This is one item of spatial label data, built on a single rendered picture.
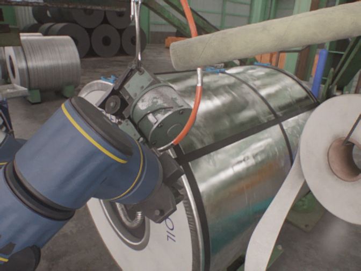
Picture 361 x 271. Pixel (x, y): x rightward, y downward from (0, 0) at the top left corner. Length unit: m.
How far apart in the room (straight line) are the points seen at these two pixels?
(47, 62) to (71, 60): 0.50
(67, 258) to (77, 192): 1.89
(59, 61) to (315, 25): 5.83
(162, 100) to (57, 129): 0.36
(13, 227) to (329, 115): 0.41
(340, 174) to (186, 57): 0.24
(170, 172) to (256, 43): 0.31
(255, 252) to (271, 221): 0.08
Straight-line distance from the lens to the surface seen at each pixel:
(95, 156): 0.30
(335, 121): 0.37
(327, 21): 0.31
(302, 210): 2.73
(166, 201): 0.46
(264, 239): 0.51
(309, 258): 2.36
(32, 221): 0.34
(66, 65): 6.05
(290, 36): 0.30
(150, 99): 0.64
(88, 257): 2.16
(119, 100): 0.78
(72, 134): 0.30
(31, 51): 5.95
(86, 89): 1.36
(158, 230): 1.13
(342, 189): 0.38
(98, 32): 13.26
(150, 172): 0.41
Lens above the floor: 1.59
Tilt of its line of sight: 23 degrees down
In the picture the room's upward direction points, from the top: 3 degrees clockwise
